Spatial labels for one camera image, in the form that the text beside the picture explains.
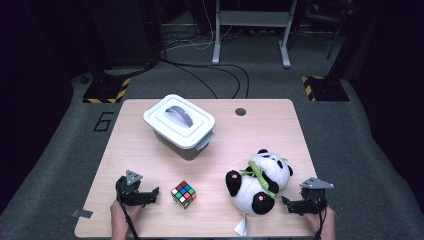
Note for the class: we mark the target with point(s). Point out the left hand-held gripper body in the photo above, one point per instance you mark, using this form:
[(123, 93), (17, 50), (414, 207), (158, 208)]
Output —
[(130, 193)]

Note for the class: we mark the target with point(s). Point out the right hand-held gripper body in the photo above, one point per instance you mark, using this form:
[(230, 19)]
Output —
[(313, 196)]

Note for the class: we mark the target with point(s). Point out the colourful puzzle cube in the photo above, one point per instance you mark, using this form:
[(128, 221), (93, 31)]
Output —
[(183, 194)]

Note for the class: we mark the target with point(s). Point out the panda plush toy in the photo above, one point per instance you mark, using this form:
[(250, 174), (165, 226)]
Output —
[(246, 193)]

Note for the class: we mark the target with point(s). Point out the translucent brown storage box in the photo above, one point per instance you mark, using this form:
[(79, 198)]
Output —
[(180, 151)]

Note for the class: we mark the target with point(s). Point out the person's left hand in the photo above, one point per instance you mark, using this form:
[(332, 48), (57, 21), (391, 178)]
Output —
[(120, 216)]

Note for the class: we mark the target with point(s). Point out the person's right hand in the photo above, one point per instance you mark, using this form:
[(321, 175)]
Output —
[(328, 225)]

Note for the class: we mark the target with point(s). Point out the dark round table grommet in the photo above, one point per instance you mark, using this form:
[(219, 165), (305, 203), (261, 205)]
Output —
[(240, 111)]

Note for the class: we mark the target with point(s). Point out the black yellow striped stand base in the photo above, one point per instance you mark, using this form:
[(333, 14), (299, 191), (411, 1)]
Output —
[(105, 90), (328, 90)]

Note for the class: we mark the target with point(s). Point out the black equipment cabinet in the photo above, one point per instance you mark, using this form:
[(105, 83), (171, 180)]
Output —
[(126, 33)]

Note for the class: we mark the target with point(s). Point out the white metal desk frame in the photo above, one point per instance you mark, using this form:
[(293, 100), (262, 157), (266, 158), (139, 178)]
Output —
[(216, 43)]

